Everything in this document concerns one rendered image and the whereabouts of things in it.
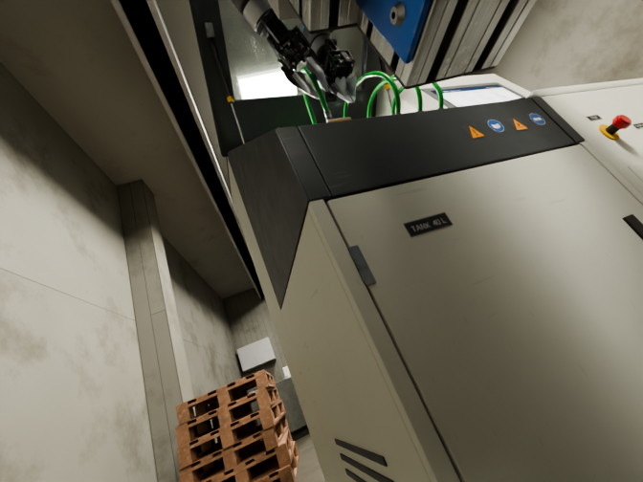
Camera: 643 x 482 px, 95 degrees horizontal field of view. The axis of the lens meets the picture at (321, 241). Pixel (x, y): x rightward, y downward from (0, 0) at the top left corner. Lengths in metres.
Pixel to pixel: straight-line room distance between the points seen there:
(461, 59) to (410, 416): 0.35
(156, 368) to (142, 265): 1.08
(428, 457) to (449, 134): 0.54
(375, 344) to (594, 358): 0.32
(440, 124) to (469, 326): 0.41
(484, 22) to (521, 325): 0.37
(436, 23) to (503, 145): 0.52
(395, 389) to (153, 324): 3.14
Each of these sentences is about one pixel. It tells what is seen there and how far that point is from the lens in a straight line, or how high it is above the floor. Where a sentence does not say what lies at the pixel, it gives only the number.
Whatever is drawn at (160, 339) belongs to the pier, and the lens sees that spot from 3.36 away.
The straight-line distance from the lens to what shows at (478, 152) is 0.68.
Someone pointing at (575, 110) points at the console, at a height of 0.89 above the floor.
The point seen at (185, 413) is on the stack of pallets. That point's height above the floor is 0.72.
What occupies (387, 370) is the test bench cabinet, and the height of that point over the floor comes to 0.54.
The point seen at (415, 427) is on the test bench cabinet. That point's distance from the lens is 0.39.
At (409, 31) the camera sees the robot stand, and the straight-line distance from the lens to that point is 0.25.
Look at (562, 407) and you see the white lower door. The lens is 0.51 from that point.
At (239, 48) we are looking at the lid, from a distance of 1.28.
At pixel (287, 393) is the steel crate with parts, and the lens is 4.57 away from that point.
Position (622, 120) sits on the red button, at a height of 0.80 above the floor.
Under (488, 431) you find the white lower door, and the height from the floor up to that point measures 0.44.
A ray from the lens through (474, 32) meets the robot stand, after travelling 0.28.
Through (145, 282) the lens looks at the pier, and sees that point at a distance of 3.59.
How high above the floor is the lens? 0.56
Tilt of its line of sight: 23 degrees up
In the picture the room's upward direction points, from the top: 24 degrees counter-clockwise
